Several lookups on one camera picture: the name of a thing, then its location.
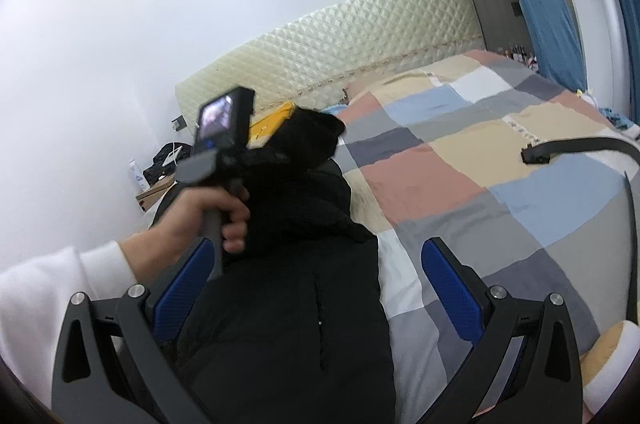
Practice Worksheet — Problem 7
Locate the black puffer jacket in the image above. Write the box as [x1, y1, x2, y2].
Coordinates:
[169, 107, 396, 423]

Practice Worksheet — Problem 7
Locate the white sleeve forearm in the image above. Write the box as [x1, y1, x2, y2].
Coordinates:
[0, 242, 136, 406]

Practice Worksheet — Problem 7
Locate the person's left hand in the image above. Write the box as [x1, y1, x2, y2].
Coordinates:
[119, 187, 250, 284]

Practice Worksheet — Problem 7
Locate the yellow crown pillow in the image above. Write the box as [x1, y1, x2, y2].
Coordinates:
[247, 101, 296, 147]

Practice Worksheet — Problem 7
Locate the black bag on nightstand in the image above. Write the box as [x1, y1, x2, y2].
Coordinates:
[143, 142, 192, 187]

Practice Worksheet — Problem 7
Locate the white spray bottle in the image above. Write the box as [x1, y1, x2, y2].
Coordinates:
[129, 159, 145, 192]

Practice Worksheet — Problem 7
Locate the cream quilted headboard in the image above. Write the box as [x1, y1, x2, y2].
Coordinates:
[175, 0, 485, 129]

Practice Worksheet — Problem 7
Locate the wooden nightstand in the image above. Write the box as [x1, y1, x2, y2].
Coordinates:
[136, 177, 175, 213]

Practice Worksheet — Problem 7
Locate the light blue cloth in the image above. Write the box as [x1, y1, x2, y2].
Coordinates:
[323, 104, 347, 116]

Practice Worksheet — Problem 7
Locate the beige pillow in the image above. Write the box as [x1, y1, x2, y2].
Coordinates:
[344, 75, 390, 103]

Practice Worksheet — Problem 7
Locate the checkered patchwork duvet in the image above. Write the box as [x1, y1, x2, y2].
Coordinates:
[333, 52, 639, 423]

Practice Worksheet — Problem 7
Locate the black belt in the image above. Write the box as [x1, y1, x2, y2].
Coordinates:
[510, 137, 639, 323]

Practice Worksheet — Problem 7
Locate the wall power outlet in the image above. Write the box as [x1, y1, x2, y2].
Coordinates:
[171, 116, 183, 131]

